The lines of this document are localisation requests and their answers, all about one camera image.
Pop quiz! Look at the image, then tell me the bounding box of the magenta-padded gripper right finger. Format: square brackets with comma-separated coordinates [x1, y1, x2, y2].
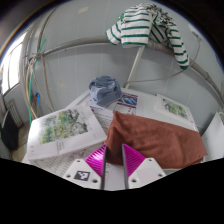
[120, 143, 167, 190]

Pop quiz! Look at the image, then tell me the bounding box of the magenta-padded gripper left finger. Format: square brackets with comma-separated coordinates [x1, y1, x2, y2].
[62, 144, 108, 191]

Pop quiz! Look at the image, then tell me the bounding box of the brown towel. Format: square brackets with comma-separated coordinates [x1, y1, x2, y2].
[104, 110, 208, 169]

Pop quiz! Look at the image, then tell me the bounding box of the large landscape print booklet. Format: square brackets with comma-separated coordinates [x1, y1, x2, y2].
[25, 105, 108, 162]

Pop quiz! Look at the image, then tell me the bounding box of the small landscape print booklet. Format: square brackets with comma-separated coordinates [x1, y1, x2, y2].
[154, 93, 196, 126]

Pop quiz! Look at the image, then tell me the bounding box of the leaflet with blue-red picture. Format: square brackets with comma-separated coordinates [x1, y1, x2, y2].
[114, 92, 139, 116]

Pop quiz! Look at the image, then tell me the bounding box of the white washing machine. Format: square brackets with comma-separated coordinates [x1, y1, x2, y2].
[199, 111, 224, 163]

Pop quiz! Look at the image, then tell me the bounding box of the blue-grey crumpled cloth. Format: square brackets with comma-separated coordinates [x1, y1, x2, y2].
[88, 75, 123, 108]

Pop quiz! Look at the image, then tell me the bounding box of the white upright pipe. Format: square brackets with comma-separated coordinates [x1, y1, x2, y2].
[124, 45, 146, 89]

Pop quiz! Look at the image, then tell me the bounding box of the window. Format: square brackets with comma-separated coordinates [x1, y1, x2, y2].
[1, 43, 24, 96]

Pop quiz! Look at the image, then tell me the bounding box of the green-white striped garment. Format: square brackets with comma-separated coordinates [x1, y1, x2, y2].
[105, 3, 191, 70]

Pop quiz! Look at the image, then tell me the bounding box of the green hose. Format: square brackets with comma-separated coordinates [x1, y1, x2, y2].
[27, 39, 48, 124]

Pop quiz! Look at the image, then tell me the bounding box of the thin grey cable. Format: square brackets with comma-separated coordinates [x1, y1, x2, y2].
[124, 33, 203, 86]

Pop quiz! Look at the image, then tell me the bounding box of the grey horizontal wall pipe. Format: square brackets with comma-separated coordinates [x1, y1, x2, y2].
[39, 34, 224, 101]

